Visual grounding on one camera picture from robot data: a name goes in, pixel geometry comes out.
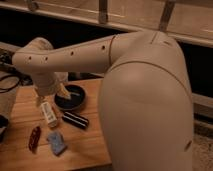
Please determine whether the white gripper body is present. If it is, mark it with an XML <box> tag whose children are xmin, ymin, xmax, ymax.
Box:
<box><xmin>33</xmin><ymin>72</ymin><xmax>60</xmax><ymax>96</ymax></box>

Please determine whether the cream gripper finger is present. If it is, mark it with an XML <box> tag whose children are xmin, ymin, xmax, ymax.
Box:
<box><xmin>36</xmin><ymin>96</ymin><xmax>44</xmax><ymax>107</ymax></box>
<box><xmin>57</xmin><ymin>83</ymin><xmax>71</xmax><ymax>100</ymax></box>

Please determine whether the white squeeze bottle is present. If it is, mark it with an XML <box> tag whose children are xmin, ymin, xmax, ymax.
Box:
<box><xmin>40</xmin><ymin>102</ymin><xmax>58</xmax><ymax>128</ymax></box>

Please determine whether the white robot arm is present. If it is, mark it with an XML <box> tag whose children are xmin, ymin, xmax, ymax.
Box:
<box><xmin>12</xmin><ymin>31</ymin><xmax>194</xmax><ymax>171</ymax></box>

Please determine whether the dark ceramic bowl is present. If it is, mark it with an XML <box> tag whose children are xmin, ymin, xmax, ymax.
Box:
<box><xmin>54</xmin><ymin>85</ymin><xmax>86</xmax><ymax>110</ymax></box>

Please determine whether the translucent plastic cup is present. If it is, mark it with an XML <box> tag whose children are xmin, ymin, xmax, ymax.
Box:
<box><xmin>56</xmin><ymin>72</ymin><xmax>68</xmax><ymax>86</ymax></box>

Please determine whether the dark object at left edge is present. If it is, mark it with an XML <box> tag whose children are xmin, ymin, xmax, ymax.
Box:
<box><xmin>0</xmin><ymin>115</ymin><xmax>9</xmax><ymax>143</ymax></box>

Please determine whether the blue sponge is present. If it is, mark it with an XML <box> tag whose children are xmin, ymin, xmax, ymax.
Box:
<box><xmin>47</xmin><ymin>131</ymin><xmax>67</xmax><ymax>156</ymax></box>

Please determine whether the black cable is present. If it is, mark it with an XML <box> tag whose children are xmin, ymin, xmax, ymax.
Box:
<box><xmin>0</xmin><ymin>73</ymin><xmax>23</xmax><ymax>94</ymax></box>

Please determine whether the middle metal bracket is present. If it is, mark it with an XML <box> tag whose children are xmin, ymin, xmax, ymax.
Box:
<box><xmin>98</xmin><ymin>0</ymin><xmax>108</xmax><ymax>24</ymax></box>

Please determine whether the right metal bracket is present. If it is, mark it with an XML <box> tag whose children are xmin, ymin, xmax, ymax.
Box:
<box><xmin>158</xmin><ymin>0</ymin><xmax>176</xmax><ymax>32</ymax></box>

